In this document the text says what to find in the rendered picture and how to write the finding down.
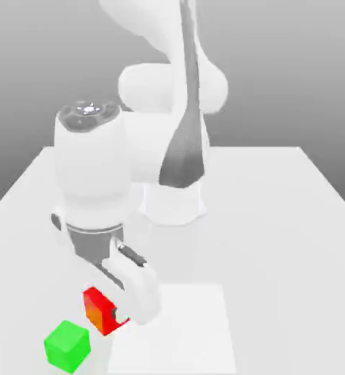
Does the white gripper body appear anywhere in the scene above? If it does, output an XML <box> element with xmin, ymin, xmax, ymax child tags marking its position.
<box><xmin>85</xmin><ymin>238</ymin><xmax>163</xmax><ymax>326</ymax></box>

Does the small red cube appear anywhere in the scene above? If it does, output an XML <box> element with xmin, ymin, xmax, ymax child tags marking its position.
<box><xmin>81</xmin><ymin>286</ymin><xmax>131</xmax><ymax>337</ymax></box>

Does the small green cube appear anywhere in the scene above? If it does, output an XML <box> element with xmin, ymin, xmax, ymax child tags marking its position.
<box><xmin>43</xmin><ymin>319</ymin><xmax>92</xmax><ymax>375</ymax></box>

